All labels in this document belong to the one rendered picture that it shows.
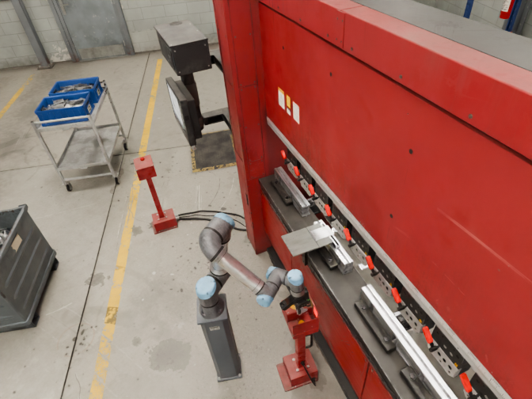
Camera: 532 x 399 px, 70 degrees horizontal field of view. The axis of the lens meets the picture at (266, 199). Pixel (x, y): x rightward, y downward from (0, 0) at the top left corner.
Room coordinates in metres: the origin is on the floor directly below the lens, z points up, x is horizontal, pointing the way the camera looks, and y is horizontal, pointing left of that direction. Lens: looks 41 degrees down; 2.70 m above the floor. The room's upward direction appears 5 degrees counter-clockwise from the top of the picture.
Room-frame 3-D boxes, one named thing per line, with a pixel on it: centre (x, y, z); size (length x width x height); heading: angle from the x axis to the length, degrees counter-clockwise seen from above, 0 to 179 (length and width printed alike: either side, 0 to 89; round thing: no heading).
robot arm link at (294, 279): (1.16, -0.11, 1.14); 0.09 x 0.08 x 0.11; 60
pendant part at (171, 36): (2.66, 0.47, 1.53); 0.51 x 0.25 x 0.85; 21
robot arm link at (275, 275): (1.20, -0.02, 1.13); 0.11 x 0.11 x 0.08; 60
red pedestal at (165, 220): (2.87, 1.08, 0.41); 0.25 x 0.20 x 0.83; 108
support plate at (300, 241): (1.57, -0.22, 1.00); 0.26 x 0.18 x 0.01; 108
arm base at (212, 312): (1.29, 0.38, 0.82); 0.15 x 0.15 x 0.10
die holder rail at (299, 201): (2.14, -0.19, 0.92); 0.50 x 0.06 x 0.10; 18
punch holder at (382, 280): (1.07, -0.54, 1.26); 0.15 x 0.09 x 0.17; 18
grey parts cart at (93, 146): (4.04, 2.07, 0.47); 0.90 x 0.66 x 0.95; 5
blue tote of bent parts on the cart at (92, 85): (4.29, 2.09, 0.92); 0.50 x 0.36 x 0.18; 95
